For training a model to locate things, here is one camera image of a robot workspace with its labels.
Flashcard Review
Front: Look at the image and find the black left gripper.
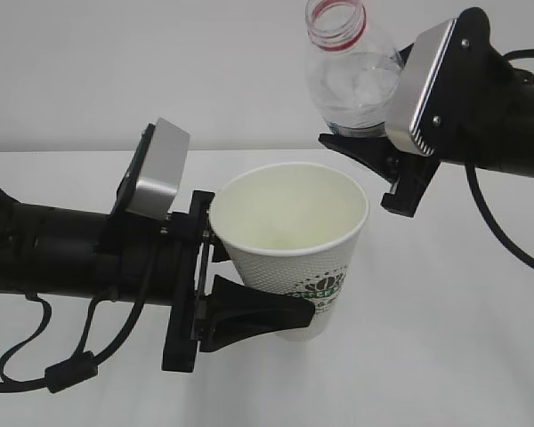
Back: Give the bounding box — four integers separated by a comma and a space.
94, 190, 315, 373

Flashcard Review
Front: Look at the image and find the clear water bottle red label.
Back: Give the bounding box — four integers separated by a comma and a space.
304, 1, 404, 138

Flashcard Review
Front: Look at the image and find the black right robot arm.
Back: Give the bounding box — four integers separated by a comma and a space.
319, 7, 534, 217

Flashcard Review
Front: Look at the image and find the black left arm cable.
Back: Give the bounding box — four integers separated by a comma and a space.
0, 253, 161, 395

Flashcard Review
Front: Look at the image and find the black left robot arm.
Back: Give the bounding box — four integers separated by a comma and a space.
0, 190, 315, 373

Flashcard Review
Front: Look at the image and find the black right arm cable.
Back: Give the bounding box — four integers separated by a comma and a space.
465, 47, 534, 279

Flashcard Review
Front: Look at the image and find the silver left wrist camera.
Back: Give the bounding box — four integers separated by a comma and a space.
112, 117, 190, 221

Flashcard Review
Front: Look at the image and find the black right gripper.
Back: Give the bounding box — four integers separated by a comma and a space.
318, 133, 441, 217

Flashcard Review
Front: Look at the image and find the white paper cup green logo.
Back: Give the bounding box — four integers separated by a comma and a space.
208, 162, 369, 342

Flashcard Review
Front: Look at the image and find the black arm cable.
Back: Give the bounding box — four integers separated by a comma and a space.
465, 47, 534, 279
0, 253, 161, 395

